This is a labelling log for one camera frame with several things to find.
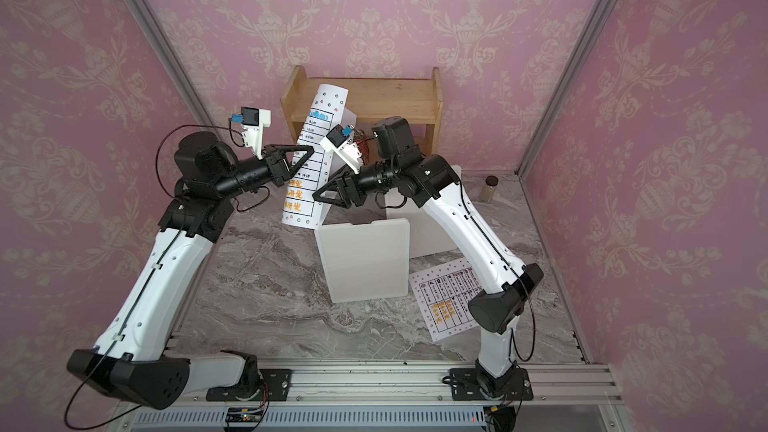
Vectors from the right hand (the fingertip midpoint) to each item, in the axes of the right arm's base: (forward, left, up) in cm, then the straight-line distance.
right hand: (323, 191), depth 61 cm
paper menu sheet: (-6, -28, -42) cm, 51 cm away
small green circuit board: (-33, +24, -42) cm, 59 cm away
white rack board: (-4, -7, -23) cm, 24 cm away
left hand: (+6, +2, +5) cm, 8 cm away
